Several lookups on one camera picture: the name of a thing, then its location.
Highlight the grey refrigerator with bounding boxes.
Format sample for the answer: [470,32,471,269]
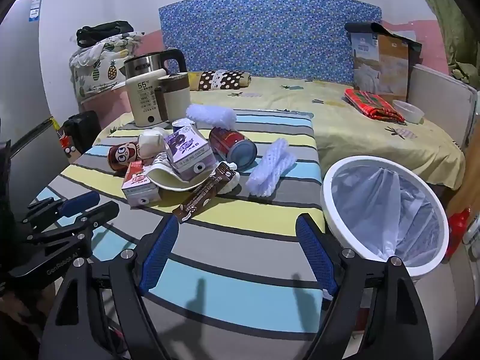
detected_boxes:
[0,0,74,219]

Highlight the wooden board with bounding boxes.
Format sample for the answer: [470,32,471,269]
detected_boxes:
[446,146,480,219]

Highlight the cardboard bedding box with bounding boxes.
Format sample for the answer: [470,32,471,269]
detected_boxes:
[350,30,418,103]

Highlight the white foam fruit net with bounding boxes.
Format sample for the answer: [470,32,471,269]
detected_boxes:
[185,104,238,129]
[245,138,297,198]

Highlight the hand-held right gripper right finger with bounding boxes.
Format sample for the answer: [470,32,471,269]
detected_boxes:
[295,213,436,360]

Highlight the white round trash bin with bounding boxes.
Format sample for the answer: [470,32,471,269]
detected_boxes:
[320,156,449,280]

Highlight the clear plastic bowl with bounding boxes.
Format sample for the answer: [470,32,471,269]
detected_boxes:
[392,100,425,125]

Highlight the red detergent bottle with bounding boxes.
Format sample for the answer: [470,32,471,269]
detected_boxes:
[444,208,472,260]

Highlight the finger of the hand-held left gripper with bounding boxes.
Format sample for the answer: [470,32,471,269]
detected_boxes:
[22,200,121,243]
[26,190,101,221]

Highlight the red tin can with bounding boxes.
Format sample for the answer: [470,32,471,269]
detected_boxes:
[208,125,259,172]

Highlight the red cartoon face can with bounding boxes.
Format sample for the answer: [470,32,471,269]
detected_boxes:
[107,140,142,175]

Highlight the purple drink carton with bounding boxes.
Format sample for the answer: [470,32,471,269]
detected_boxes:
[163,125,217,181]

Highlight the black floor bag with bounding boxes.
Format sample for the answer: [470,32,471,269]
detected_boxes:
[60,110,101,155]

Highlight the white tissue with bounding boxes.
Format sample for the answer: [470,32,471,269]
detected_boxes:
[217,172,242,196]

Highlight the red plaid folded cloth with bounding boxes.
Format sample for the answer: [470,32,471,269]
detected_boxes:
[344,88,407,124]

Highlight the striped table cover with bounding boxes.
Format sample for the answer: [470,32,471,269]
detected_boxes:
[34,109,361,360]

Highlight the small blue white cup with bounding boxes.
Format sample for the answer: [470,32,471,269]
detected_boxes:
[172,118,196,134]

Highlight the pink drink carton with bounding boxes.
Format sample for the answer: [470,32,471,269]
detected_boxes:
[121,160,162,210]

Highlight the pineapple print bundle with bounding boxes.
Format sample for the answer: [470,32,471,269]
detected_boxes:
[69,32,145,98]

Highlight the pink cabinet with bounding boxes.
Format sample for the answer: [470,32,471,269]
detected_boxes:
[80,82,133,129]

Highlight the stainless steel kettle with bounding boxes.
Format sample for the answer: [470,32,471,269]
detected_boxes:
[124,49,183,83]

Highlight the brown and cream jug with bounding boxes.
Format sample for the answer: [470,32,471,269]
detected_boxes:
[155,72,190,125]

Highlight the black cloth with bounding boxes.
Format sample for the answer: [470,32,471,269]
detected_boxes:
[344,22,423,52]

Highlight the blue floral headboard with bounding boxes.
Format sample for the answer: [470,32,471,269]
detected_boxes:
[158,0,383,89]

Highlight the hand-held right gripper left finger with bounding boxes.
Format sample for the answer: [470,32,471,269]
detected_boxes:
[40,215,181,360]

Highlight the crushed white paper cup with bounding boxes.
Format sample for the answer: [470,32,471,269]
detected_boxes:
[137,127,169,160]

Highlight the bed with yellow sheet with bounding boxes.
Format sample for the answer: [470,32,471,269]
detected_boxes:
[187,71,466,193]

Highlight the cream electric water dispenser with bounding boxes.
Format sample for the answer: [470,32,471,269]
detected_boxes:
[125,68,168,128]

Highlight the brown snack wrapper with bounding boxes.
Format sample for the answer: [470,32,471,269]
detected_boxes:
[172,161,241,224]

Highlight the cream paper bag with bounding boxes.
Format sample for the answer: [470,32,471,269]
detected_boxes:
[146,152,217,193]

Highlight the brown polka dot pillow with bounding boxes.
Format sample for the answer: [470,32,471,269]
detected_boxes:
[188,69,253,92]

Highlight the white board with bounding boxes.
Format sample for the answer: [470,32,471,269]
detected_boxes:
[407,64,479,151]

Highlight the green curtain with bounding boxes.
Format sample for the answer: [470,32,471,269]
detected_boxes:
[409,0,480,84]

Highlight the translucent white bin liner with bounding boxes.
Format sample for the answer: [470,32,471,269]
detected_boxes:
[332,165,442,268]

